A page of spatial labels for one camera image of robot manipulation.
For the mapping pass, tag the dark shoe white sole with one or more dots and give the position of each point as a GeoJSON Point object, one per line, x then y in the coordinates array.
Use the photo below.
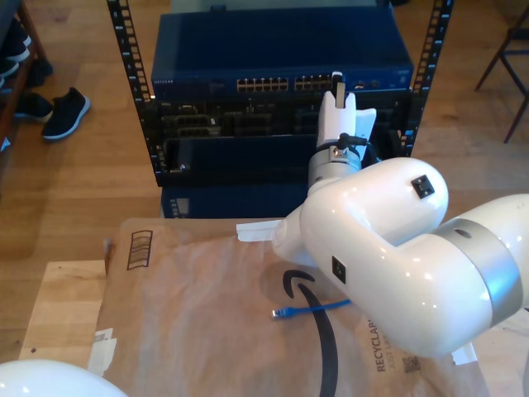
{"type": "Point", "coordinates": [8, 68]}
{"type": "Point", "coordinates": [16, 41]}
{"type": "Point", "coordinates": [35, 107]}
{"type": "Point", "coordinates": [66, 116]}

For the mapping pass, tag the small black block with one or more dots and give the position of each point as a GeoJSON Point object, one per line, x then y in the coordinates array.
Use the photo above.
{"type": "Point", "coordinates": [218, 8]}

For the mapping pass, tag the black rack frame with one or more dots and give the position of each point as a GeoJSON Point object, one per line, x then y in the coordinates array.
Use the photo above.
{"type": "Point", "coordinates": [148, 124]}

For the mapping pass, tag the white paper label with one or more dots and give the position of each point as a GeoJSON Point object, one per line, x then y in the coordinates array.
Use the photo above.
{"type": "Point", "coordinates": [101, 355]}
{"type": "Point", "coordinates": [465, 355]}

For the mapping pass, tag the blue network switch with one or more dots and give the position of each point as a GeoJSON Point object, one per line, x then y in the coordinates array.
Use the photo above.
{"type": "Point", "coordinates": [281, 45]}

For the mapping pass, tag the black server unit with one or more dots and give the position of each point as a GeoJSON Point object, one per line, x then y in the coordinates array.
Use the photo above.
{"type": "Point", "coordinates": [256, 122]}

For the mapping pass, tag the black metal chair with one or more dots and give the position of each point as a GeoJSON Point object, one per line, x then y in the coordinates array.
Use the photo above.
{"type": "Point", "coordinates": [492, 65]}

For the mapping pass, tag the wooden shoe shelf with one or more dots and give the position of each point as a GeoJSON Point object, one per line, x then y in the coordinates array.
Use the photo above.
{"type": "Point", "coordinates": [34, 33]}

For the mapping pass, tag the brown packing paper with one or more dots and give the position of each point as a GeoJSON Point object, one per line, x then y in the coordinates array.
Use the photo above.
{"type": "Point", "coordinates": [186, 310]}

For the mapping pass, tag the white tape strip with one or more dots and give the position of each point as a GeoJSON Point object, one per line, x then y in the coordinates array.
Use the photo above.
{"type": "Point", "coordinates": [256, 232]}

